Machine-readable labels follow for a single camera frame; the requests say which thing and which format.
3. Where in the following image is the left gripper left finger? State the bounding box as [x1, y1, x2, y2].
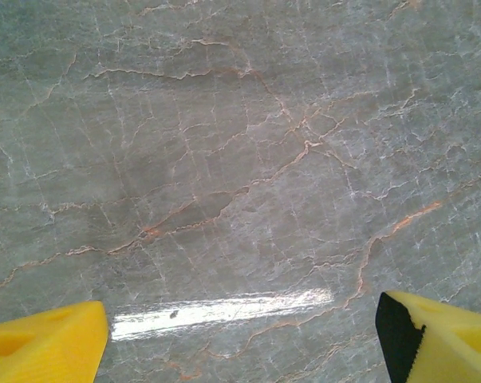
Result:
[0, 300, 110, 383]

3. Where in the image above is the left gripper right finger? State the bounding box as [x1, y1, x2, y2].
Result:
[374, 290, 481, 383]

